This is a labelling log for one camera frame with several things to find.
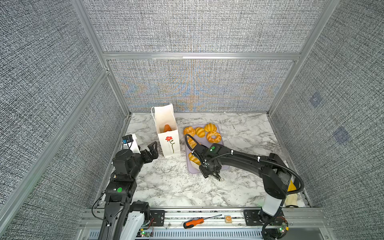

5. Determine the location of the striped oval bread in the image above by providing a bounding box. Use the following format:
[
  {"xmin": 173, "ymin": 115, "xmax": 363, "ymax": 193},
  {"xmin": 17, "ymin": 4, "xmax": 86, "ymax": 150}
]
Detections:
[{"xmin": 188, "ymin": 153, "xmax": 201, "ymax": 166}]

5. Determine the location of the twisted braided bread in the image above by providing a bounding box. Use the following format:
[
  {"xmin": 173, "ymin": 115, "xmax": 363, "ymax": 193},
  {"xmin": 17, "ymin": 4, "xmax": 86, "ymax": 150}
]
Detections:
[{"xmin": 188, "ymin": 137, "xmax": 197, "ymax": 149}]

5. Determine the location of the ring doughnut bread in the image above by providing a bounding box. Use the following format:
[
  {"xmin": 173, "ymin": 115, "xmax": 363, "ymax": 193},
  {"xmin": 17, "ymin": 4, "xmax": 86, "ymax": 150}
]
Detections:
[{"xmin": 206, "ymin": 131, "xmax": 222, "ymax": 144}]

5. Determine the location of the orange triangular pastry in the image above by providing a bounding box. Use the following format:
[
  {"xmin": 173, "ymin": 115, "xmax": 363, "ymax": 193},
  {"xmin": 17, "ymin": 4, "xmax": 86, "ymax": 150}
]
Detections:
[{"xmin": 164, "ymin": 124, "xmax": 172, "ymax": 133}]

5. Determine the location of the white floral paper bag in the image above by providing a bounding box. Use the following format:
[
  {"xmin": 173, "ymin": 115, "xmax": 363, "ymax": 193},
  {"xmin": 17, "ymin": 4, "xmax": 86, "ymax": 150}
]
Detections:
[{"xmin": 151, "ymin": 103, "xmax": 181, "ymax": 158}]

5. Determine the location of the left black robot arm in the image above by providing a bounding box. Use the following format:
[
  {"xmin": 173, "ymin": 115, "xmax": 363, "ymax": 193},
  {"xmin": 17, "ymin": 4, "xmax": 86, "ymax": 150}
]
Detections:
[{"xmin": 99, "ymin": 142, "xmax": 159, "ymax": 240}]

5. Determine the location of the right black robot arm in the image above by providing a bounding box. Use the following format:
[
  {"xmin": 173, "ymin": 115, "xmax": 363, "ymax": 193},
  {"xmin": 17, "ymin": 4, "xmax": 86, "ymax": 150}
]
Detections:
[{"xmin": 185, "ymin": 134, "xmax": 305, "ymax": 225}]

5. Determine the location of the lilac plastic tray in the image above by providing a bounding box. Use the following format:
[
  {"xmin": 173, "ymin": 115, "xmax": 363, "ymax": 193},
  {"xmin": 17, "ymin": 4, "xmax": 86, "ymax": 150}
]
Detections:
[{"xmin": 186, "ymin": 123, "xmax": 224, "ymax": 174}]

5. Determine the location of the small striped bun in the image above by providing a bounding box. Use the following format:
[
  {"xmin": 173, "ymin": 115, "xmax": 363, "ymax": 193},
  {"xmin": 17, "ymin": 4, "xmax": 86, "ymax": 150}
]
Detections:
[{"xmin": 195, "ymin": 127, "xmax": 206, "ymax": 138}]

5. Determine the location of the striped round bun top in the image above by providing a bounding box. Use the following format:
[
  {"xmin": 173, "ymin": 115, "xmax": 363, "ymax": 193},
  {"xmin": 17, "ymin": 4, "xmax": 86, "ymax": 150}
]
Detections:
[{"xmin": 204, "ymin": 123, "xmax": 217, "ymax": 133}]

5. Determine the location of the small orange block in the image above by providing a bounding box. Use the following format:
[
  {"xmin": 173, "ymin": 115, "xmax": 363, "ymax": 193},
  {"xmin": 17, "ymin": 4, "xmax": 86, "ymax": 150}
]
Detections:
[{"xmin": 225, "ymin": 216, "xmax": 233, "ymax": 224}]

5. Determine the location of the yellow white object right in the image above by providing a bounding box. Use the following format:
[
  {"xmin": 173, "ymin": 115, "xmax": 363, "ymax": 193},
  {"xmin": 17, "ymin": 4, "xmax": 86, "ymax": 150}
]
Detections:
[{"xmin": 284, "ymin": 179, "xmax": 299, "ymax": 208}]

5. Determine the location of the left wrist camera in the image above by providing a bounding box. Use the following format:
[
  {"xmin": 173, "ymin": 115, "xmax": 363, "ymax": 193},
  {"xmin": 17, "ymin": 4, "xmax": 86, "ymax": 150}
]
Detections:
[{"xmin": 122, "ymin": 134, "xmax": 140, "ymax": 154}]

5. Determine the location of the aluminium front rail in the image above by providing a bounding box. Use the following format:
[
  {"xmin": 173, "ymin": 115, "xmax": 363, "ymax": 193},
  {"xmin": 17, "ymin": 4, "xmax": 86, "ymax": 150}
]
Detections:
[{"xmin": 75, "ymin": 207, "xmax": 337, "ymax": 240}]

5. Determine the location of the orange handled screwdriver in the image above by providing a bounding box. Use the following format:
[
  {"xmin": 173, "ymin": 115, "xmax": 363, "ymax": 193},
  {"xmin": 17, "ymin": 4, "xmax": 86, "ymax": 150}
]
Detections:
[{"xmin": 183, "ymin": 215, "xmax": 222, "ymax": 229}]

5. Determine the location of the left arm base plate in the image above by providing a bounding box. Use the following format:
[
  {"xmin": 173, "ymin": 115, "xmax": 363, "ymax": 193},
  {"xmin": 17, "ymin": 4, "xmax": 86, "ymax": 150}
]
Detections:
[{"xmin": 150, "ymin": 210, "xmax": 166, "ymax": 227}]

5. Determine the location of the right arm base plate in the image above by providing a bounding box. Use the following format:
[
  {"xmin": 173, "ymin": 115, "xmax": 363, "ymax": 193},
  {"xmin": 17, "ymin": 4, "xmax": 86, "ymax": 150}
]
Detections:
[{"xmin": 243, "ymin": 209, "xmax": 272, "ymax": 226}]

